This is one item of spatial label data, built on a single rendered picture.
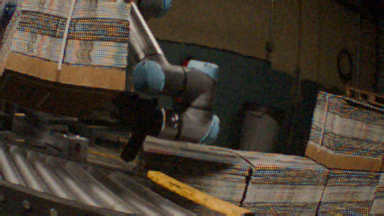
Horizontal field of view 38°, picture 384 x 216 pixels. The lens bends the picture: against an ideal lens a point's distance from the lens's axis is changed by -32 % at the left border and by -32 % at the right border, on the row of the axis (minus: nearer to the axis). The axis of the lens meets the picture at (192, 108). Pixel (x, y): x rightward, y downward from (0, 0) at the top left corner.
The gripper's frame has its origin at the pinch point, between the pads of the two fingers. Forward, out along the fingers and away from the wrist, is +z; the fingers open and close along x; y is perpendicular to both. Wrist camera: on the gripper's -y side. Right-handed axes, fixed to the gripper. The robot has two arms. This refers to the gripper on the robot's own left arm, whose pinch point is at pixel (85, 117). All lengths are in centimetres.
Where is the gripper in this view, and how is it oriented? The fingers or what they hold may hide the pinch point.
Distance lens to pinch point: 175.8
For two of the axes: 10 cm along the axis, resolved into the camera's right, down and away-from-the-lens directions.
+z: -8.8, -1.4, -4.5
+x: 4.7, -2.4, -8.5
